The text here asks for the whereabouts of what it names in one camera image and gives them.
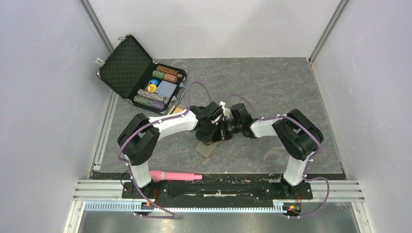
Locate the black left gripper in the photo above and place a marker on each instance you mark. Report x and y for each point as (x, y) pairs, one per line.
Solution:
(206, 139)

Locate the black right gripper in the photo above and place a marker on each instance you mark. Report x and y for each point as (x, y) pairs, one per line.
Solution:
(224, 135)

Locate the beige card holder wallet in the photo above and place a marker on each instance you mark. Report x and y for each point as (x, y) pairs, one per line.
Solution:
(206, 149)

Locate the gold credit card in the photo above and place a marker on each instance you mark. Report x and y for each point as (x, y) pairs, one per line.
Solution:
(176, 109)

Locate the clear acrylic card tray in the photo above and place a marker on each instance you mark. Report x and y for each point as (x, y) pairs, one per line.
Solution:
(175, 104)

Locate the pink cylindrical marker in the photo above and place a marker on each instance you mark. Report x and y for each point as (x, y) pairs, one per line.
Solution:
(158, 175)

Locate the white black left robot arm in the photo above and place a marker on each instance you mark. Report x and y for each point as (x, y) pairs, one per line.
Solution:
(138, 140)

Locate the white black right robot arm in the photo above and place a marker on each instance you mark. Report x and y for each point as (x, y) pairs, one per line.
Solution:
(298, 135)

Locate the black poker chip case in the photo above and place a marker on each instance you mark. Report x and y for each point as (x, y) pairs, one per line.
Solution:
(136, 77)

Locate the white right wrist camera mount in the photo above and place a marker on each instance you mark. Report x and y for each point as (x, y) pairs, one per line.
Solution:
(226, 111)

